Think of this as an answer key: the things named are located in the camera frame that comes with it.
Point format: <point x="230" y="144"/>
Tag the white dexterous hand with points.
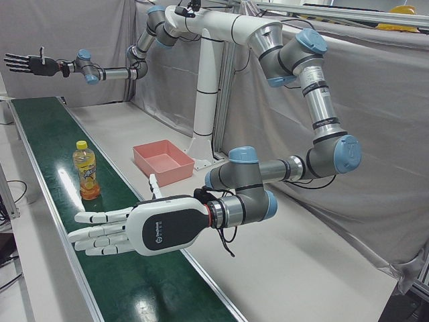
<point x="167" y="224"/>

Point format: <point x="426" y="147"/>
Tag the black dexterous hand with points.
<point x="42" y="66"/>

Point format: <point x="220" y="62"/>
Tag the UR5e robot arm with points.
<point x="321" y="100"/>
<point x="117" y="73"/>

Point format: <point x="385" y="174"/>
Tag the pink plastic basket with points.
<point x="161" y="164"/>

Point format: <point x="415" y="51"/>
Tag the grey backdrop cloth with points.
<point x="67" y="27"/>

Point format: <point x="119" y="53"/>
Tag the green conveyor belt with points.
<point x="50" y="134"/>

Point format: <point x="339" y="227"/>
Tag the orange juice bottle yellow cap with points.
<point x="88" y="174"/>

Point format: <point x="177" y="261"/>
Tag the aluminium profile leg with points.
<point x="8" y="198"/>

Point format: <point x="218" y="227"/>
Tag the large grey curtain cloth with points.
<point x="375" y="84"/>

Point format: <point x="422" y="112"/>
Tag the aluminium overhead beam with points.
<point x="335" y="13"/>

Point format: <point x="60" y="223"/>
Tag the yellow hard hat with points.
<point x="402" y="10"/>
<point x="397" y="27"/>

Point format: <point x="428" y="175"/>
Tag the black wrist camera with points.
<point x="201" y="195"/>
<point x="65" y="69"/>

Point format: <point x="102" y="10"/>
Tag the white robot torso pedestal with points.
<point x="205" y="100"/>

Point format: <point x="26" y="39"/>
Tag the black head camera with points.
<point x="185" y="10"/>

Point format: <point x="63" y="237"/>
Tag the aluminium corner frame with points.
<point x="420" y="285"/>

